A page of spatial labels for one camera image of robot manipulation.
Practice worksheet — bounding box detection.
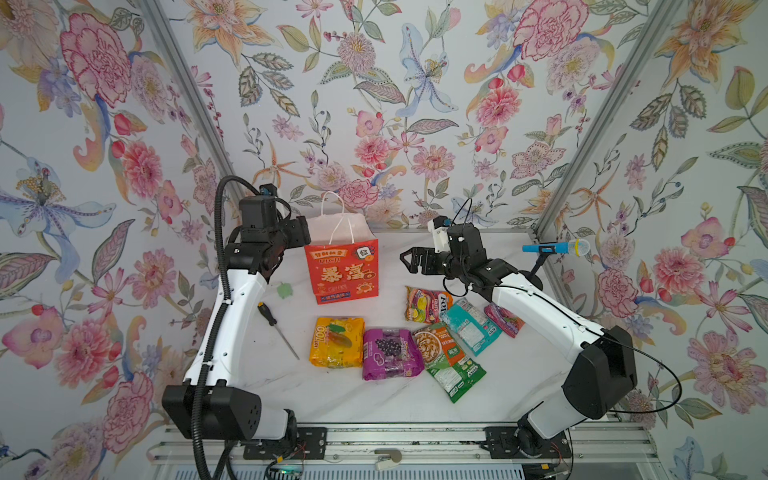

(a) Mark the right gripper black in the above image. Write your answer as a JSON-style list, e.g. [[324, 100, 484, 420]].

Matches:
[[401, 248, 468, 284]]

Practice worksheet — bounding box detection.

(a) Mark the orange candy snack packet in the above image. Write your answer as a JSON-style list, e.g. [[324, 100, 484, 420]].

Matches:
[[404, 286, 454, 324]]

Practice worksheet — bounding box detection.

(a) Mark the red paper gift bag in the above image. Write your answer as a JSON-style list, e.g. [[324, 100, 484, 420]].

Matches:
[[304, 204, 380, 305]]

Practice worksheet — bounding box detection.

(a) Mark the purple snack packet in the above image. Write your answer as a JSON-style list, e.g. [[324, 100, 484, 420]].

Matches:
[[362, 329, 425, 381]]

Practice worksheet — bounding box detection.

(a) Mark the yellow snack packet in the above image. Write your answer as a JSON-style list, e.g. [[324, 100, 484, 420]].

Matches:
[[309, 317, 365, 369]]

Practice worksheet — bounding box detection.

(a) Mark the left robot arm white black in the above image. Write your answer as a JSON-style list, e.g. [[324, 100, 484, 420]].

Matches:
[[162, 176, 311, 445]]

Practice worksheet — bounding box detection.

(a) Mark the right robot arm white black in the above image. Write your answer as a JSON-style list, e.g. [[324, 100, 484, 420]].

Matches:
[[400, 216, 638, 441]]

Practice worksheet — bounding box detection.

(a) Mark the small green toy piece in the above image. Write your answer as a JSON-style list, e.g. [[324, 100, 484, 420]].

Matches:
[[276, 283, 293, 299]]

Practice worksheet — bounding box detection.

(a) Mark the orange green noodle packet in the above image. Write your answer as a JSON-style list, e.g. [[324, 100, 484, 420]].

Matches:
[[412, 322, 466, 369]]

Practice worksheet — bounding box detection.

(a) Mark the teal snack packet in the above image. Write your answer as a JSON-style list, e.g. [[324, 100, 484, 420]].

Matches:
[[440, 298, 502, 355]]

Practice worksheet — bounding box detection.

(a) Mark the magenta striped snack packet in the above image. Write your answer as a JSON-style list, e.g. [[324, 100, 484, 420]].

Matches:
[[483, 303, 524, 338]]

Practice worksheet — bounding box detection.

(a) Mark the green snack packet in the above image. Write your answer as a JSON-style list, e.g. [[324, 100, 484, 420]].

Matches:
[[425, 355, 486, 404]]

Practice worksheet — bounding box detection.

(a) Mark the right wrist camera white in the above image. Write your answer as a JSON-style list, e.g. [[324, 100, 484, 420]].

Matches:
[[427, 215, 452, 253]]

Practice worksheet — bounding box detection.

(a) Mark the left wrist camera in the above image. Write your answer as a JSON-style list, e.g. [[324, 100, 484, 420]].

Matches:
[[259, 183, 279, 198]]

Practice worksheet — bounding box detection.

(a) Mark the black handled screwdriver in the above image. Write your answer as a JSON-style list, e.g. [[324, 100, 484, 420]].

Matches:
[[257, 302, 300, 360]]

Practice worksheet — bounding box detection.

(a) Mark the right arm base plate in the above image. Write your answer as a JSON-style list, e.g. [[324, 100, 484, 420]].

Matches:
[[482, 425, 572, 460]]

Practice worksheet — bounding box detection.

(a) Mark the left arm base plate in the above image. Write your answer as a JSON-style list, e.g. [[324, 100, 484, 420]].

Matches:
[[243, 426, 328, 461]]

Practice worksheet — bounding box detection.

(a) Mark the aluminium mounting rail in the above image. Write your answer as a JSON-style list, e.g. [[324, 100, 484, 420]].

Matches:
[[146, 422, 658, 466]]

